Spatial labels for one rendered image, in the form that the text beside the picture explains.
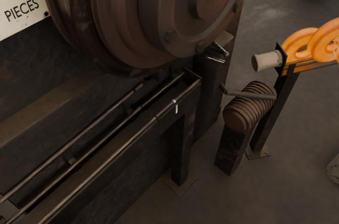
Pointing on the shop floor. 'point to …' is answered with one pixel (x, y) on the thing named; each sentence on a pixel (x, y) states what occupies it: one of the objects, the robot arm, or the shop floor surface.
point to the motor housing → (241, 124)
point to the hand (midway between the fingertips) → (338, 36)
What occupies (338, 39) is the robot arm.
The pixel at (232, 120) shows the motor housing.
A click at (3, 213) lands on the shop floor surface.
